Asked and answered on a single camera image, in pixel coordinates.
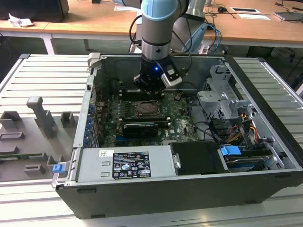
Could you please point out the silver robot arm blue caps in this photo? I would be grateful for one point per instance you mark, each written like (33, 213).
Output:
(156, 30)

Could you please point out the CPU socket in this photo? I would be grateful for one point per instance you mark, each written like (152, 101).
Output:
(149, 116)

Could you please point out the black graphics card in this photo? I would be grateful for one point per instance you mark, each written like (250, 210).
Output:
(139, 130)

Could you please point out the green motherboard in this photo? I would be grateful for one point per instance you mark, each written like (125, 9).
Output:
(182, 127)

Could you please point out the white paper sheet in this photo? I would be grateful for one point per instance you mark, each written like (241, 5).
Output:
(254, 16)
(125, 9)

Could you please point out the grey metal drive cage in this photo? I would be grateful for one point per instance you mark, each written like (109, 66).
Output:
(213, 99)

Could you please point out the wooden desk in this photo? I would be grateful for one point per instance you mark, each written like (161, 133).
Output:
(94, 21)

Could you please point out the black computer mouse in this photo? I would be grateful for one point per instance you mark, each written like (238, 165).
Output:
(222, 9)

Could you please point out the black plastic shroud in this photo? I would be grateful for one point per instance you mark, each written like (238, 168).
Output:
(196, 158)

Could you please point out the grey power supply unit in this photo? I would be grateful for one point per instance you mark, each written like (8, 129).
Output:
(94, 165)

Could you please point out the hard disk in blue carrier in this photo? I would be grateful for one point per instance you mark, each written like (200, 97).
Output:
(229, 151)

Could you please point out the black computer box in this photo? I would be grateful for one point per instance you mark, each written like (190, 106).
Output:
(35, 9)

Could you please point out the black open PC case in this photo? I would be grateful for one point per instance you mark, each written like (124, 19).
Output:
(165, 201)

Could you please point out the blue case latch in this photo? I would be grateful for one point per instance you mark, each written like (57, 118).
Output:
(58, 168)

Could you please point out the grey parts rack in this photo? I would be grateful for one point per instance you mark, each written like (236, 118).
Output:
(28, 142)

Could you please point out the crumpled white paper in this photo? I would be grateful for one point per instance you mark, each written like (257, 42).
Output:
(17, 21)

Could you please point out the grey notebook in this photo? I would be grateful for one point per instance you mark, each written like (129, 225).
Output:
(291, 16)

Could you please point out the green RAM stick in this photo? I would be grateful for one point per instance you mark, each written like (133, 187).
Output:
(21, 156)

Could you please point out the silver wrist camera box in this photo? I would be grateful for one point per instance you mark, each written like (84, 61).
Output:
(171, 81)

